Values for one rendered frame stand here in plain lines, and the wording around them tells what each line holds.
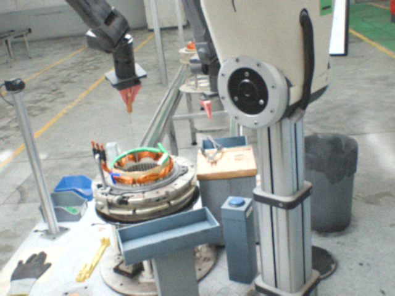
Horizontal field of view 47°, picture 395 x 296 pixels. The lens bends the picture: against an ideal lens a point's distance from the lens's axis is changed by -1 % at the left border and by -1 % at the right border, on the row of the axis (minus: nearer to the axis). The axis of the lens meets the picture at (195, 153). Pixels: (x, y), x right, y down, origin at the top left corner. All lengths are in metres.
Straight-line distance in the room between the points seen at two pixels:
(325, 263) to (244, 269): 1.44
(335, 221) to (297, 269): 1.92
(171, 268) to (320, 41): 0.65
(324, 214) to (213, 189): 1.62
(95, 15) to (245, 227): 0.69
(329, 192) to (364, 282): 0.58
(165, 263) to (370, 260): 1.85
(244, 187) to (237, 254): 0.23
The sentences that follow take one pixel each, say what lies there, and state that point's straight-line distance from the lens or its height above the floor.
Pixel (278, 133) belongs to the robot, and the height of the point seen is 1.33.
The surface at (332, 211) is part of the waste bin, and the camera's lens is 2.99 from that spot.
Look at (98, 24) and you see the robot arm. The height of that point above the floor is 1.57.
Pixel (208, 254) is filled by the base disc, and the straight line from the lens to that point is 1.52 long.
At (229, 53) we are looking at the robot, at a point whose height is 1.50.
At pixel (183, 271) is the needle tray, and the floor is 0.95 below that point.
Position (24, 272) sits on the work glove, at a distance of 1.67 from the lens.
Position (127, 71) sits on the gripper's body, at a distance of 1.25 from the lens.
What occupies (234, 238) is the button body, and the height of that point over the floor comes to 0.94.
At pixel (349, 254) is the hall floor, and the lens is 2.89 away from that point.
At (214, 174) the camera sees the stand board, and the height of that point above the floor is 1.06.
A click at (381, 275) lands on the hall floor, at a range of 2.76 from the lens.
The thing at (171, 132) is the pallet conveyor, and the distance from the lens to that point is 3.38.
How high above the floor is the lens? 1.66
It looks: 22 degrees down
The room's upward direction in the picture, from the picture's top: 7 degrees counter-clockwise
